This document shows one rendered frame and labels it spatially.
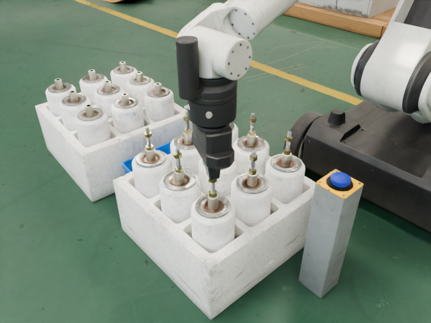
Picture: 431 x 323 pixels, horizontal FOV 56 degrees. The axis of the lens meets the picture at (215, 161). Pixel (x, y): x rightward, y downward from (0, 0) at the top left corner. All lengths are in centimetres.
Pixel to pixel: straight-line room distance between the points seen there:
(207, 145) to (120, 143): 57
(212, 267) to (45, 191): 73
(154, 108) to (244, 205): 54
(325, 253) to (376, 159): 36
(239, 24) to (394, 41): 41
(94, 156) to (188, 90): 62
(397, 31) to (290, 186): 42
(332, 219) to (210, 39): 45
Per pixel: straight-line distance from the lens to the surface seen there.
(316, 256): 97
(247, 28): 73
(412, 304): 111
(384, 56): 101
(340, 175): 86
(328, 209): 87
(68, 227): 125
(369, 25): 279
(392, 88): 99
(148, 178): 100
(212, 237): 86
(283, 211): 97
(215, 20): 73
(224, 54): 63
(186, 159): 105
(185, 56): 64
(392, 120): 145
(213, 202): 85
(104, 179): 129
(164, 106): 132
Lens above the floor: 83
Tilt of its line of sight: 35 degrees down
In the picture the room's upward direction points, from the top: straight up
